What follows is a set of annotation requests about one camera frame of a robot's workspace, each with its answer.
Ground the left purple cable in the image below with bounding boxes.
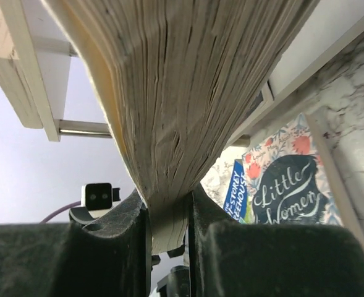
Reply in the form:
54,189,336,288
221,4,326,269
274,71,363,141
39,200,83,224

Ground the blue Storey Treehouse book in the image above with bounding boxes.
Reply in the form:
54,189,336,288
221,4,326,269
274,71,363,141
222,159,253,223

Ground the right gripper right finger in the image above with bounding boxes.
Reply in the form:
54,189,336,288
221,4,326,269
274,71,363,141
187,186,364,296

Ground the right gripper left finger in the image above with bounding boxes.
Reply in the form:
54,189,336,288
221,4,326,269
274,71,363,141
0,191,151,296

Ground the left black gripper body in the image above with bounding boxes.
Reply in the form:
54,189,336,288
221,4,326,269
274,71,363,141
69,207,111,231

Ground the Little Women floral book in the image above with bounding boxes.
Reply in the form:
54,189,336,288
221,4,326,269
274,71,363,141
242,113,357,228

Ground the white wooden two-tier shelf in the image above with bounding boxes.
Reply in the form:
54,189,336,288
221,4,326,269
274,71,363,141
0,0,364,148

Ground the yellow 130-Storey Treehouse book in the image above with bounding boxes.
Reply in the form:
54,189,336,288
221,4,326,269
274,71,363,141
43,1,318,254

